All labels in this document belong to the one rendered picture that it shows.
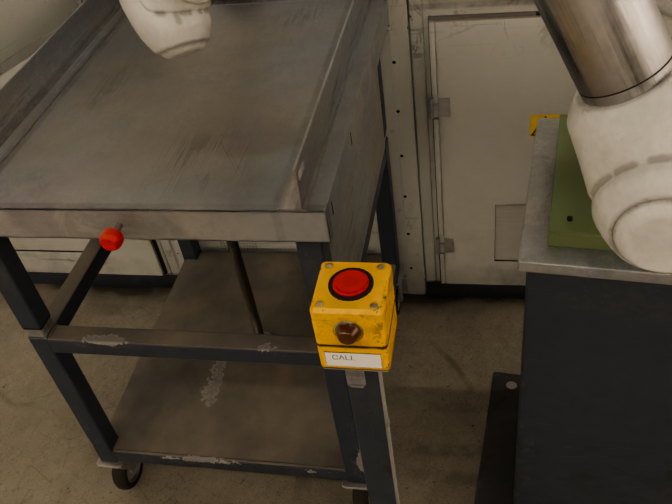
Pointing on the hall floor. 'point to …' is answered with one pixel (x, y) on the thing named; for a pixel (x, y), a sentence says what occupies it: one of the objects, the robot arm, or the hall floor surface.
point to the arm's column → (595, 392)
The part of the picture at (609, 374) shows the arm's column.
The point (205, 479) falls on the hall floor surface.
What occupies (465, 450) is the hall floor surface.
